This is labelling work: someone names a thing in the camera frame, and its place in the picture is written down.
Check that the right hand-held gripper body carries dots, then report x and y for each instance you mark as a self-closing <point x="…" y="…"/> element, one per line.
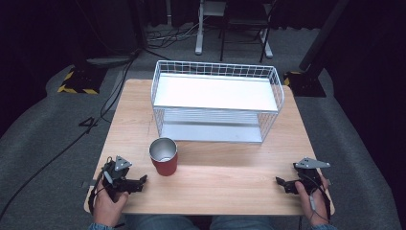
<point x="311" y="177"/>

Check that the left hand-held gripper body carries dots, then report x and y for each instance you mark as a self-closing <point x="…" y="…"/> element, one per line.
<point x="118" y="179"/>

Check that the red metal cup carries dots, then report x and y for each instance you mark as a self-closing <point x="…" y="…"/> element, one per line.
<point x="166" y="167"/>

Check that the person's right hand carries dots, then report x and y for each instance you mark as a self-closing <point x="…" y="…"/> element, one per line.
<point x="316" y="207"/>

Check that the person's left hand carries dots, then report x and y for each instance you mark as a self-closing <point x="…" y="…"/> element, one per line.
<point x="107" y="211"/>

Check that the person's left leg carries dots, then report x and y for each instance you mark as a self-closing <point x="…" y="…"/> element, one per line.
<point x="162" y="223"/>

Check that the person's leg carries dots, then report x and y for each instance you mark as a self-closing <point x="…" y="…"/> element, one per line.
<point x="162" y="223"/>
<point x="242" y="223"/>

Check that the person's right leg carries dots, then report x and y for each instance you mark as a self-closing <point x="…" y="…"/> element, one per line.
<point x="242" y="223"/>

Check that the black base with hazard tape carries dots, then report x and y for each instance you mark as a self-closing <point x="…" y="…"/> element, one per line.
<point x="304" y="84"/>
<point x="81" y="80"/>

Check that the white metal stand leg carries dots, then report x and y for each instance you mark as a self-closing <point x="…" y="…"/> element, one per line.
<point x="266" y="44"/>
<point x="199" y="35"/>

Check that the black metal chair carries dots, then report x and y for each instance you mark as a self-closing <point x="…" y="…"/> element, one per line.
<point x="244" y="22"/>

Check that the black slanted post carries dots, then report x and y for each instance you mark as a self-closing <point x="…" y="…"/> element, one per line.
<point x="322" y="35"/>

